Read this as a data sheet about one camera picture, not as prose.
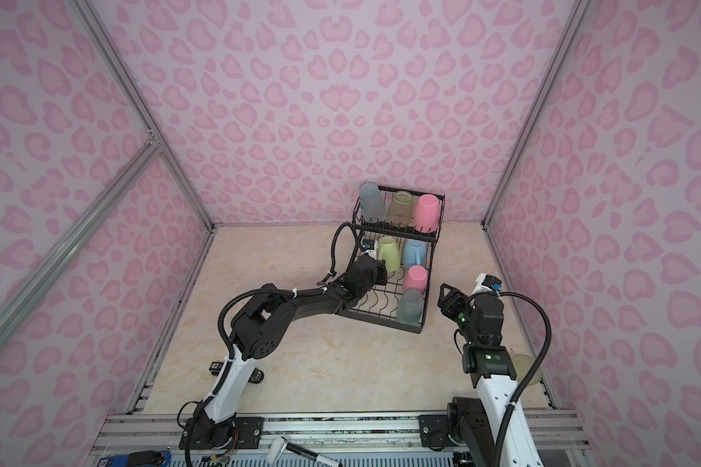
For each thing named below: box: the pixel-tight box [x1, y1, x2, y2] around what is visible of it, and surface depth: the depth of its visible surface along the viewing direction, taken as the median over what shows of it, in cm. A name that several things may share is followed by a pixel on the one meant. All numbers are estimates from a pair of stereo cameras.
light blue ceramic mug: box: [402, 238, 428, 269], surface depth 100 cm
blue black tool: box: [98, 450, 173, 467], surface depth 68 cm
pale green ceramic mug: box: [377, 235, 401, 272], surface depth 99 cm
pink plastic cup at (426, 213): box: [413, 193, 441, 234], surface depth 89 cm
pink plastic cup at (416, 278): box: [402, 264, 428, 295], surface depth 92 cm
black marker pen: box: [265, 435, 343, 467], surface depth 71 cm
